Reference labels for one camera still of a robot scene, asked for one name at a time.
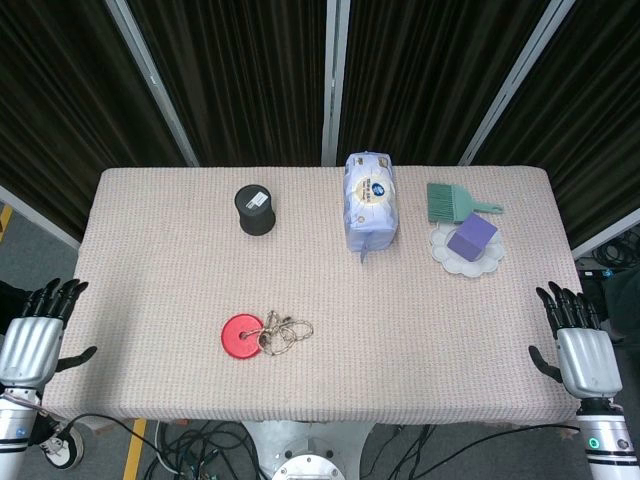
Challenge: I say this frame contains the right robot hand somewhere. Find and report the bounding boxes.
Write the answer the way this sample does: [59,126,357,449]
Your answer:
[528,281,624,398]

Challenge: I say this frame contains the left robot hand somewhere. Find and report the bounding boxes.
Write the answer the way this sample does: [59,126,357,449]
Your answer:
[0,278,98,387]

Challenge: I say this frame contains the red disc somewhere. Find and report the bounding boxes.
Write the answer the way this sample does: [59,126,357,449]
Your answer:
[221,313,264,360]

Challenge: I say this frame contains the beige twine rope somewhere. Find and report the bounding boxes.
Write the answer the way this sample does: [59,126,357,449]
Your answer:
[256,310,315,357]

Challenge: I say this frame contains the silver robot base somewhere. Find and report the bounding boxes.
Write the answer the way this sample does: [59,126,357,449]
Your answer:
[240,420,376,480]

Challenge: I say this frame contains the white flower-shaped dish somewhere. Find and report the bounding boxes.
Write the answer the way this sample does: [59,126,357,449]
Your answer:
[430,222,506,277]

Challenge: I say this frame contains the purple cube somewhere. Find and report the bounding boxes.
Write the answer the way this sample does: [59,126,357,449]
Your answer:
[446,213,499,263]

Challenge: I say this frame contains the green brush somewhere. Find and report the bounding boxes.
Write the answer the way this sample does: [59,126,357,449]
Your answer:
[426,182,505,224]

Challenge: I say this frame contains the black cylindrical container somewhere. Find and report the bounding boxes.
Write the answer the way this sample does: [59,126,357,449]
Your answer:
[233,184,278,236]

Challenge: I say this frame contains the blue tissue pack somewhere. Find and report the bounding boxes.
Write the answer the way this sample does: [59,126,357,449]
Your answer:
[342,151,400,264]

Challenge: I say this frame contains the pink woven tablecloth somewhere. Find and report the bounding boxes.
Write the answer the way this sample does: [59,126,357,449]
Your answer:
[41,166,586,426]

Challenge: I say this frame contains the black curtain partition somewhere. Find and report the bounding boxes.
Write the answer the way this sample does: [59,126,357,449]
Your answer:
[0,0,640,251]

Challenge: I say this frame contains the black floor cables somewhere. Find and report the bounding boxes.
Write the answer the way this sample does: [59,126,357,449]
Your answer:
[142,419,271,480]

